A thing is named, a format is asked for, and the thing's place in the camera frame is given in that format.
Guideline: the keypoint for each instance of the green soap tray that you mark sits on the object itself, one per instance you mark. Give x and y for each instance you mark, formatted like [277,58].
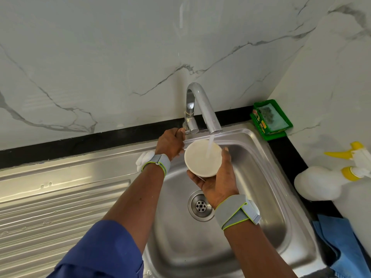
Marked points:
[272,118]

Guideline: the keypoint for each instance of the person's left hand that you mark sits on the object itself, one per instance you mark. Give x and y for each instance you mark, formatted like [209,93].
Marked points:
[169,143]

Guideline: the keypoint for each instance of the person's left forearm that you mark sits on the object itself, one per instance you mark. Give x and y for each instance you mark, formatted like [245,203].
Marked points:
[136,208]

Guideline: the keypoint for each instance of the white left wrist tracker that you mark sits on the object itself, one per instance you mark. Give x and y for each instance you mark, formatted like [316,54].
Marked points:
[153,161]

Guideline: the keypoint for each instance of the white yellow spray bottle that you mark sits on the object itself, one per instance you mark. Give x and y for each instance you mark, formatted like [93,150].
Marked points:
[319,183]

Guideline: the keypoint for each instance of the chrome faucet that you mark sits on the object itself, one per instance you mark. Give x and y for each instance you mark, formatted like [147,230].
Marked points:
[203,104]

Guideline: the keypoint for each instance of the person's right hand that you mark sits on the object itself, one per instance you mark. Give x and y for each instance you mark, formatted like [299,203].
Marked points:
[220,185]

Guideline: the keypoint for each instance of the person's right forearm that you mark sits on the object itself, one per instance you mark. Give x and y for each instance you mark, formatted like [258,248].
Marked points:
[258,254]

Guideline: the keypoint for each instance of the stainless steel sink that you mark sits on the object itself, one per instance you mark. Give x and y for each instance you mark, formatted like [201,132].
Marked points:
[64,199]

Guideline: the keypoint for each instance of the metal drain strainer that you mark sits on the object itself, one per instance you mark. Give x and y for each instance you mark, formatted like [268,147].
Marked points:
[200,206]

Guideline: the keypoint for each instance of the white bowl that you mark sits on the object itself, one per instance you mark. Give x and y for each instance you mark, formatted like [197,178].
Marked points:
[203,159]

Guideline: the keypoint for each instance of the blue cloth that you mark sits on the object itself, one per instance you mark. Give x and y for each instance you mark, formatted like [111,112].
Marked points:
[345,246]

